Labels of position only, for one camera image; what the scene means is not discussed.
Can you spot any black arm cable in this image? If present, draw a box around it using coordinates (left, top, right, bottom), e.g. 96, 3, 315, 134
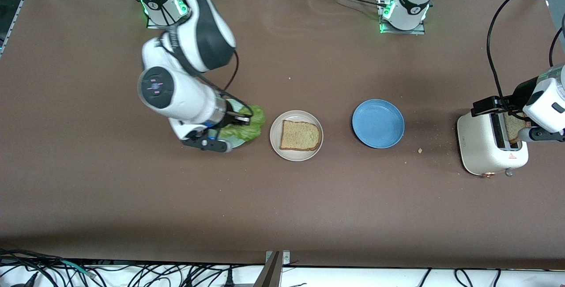
486, 0, 565, 104
150, 0, 254, 118

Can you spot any silver post bracket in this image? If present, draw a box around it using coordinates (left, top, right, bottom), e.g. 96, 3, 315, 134
266, 250, 291, 265

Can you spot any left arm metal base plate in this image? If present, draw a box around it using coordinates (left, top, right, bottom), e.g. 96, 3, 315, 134
380, 0, 426, 35

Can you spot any aluminium frame post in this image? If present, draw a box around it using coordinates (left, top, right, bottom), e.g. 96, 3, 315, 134
252, 251, 284, 287

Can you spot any blue round plate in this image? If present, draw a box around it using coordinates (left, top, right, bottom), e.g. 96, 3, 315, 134
352, 99, 405, 149

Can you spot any teal floor cable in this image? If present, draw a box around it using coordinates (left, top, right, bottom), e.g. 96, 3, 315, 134
60, 258, 97, 279

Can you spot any green lettuce leaf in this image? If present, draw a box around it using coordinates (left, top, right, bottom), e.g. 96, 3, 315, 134
219, 105, 267, 143

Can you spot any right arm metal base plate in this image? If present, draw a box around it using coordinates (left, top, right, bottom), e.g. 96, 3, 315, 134
147, 0, 195, 30

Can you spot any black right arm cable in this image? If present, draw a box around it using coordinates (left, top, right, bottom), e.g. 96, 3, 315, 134
150, 0, 254, 118

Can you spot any brown-crusted bread slice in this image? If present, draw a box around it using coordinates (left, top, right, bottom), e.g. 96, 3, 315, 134
280, 120, 321, 151
505, 113, 531, 143

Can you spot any mint green round plate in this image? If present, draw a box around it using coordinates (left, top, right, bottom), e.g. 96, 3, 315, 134
221, 99, 255, 149

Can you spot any beige round plate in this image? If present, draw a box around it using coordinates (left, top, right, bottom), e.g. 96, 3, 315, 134
270, 110, 324, 162

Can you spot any white two-slot toaster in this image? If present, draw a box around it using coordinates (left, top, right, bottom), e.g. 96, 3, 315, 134
457, 110, 529, 178

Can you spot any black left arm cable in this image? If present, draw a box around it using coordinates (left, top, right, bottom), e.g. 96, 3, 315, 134
486, 0, 565, 104

